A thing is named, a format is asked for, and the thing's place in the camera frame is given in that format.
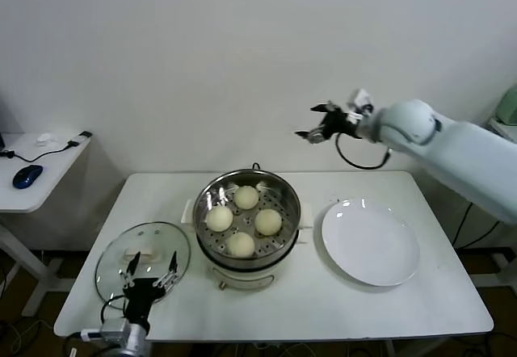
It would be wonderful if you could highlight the white steamed baozi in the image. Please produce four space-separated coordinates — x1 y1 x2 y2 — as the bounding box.
233 185 260 210
254 208 283 237
225 231 256 258
205 206 234 232

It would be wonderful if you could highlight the pale green appliance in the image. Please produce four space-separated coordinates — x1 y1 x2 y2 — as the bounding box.
495 88 517 126

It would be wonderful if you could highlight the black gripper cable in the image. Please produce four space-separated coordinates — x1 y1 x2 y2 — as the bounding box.
334 132 393 171
100 293 127 322

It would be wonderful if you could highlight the stainless steel steamer basket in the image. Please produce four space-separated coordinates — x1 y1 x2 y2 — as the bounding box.
191 170 302 262

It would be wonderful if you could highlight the glass lid with cream handle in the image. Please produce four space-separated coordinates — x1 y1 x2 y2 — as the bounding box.
95 221 191 304

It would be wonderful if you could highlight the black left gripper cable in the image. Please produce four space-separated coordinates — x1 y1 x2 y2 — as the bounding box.
100 293 127 322

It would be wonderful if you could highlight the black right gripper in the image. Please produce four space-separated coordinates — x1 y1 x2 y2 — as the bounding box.
294 101 359 145

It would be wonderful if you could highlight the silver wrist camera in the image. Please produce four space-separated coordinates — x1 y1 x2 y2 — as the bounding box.
79 317 131 345
346 87 375 112

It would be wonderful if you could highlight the black usb cable with adapter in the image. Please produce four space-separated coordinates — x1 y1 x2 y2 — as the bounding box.
0 131 92 164

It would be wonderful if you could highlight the white round plate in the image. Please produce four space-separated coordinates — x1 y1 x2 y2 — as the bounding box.
321 198 420 288

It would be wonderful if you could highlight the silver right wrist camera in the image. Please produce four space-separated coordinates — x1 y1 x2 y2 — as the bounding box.
346 87 375 112

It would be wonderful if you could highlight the black power cable with adapter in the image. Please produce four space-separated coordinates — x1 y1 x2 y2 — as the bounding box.
450 203 506 250

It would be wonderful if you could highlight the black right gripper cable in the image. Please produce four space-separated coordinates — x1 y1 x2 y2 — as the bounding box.
334 132 393 171

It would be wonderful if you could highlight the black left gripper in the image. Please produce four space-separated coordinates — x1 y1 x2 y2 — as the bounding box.
118 250 180 322

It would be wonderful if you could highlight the blue computer mouse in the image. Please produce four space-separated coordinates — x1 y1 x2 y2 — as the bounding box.
11 164 44 190

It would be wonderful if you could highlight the white side table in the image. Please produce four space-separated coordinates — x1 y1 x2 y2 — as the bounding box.
0 132 92 318

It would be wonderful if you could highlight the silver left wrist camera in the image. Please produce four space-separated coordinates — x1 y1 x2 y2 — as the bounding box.
79 317 131 345

